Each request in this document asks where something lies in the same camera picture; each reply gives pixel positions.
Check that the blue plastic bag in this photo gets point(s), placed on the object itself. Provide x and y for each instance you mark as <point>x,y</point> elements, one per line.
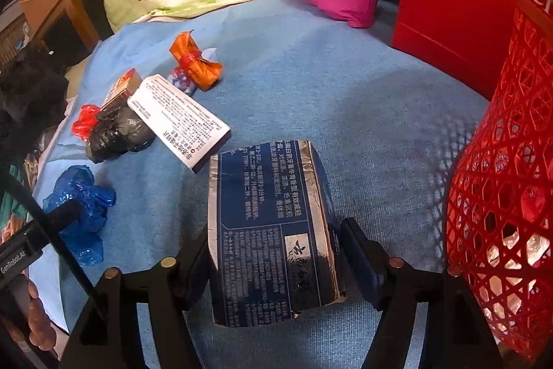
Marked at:
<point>86,204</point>

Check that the white blue printed packet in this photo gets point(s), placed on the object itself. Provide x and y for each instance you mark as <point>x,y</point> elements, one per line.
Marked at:
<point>181,80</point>

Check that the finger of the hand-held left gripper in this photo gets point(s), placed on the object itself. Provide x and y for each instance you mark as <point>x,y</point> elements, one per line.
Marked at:
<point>65,215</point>

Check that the small orange brown box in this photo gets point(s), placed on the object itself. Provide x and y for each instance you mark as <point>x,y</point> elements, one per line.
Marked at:
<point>123,86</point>

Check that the red paper bag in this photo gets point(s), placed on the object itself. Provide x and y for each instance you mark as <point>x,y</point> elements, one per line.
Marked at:
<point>453,6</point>

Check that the white medicine box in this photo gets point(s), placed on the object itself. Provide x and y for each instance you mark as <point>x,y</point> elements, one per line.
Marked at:
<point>177,118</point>

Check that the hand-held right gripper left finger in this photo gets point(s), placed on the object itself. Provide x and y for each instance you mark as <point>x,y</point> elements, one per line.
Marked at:
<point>196,274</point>

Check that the dark blue foil box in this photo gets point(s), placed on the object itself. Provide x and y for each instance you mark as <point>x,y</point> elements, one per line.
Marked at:
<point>268,230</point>

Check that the red plastic mesh basket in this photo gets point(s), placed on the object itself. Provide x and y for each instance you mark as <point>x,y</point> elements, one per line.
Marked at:
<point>497,161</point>

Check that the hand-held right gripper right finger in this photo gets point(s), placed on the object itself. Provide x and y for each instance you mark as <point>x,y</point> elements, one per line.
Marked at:
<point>363,265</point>

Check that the black plastic bag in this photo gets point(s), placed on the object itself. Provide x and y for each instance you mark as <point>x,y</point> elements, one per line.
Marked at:
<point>114,137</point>

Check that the person's left hand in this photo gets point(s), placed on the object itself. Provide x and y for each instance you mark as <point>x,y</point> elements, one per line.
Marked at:
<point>41,330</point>

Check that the light blue blanket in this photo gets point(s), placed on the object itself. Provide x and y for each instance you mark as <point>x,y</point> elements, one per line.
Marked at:
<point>345,114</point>

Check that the orange plastic bag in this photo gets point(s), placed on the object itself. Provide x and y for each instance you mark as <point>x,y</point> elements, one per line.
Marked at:
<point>194,62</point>

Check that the black cloth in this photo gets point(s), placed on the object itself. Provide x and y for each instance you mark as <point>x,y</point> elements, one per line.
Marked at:
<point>26,92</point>

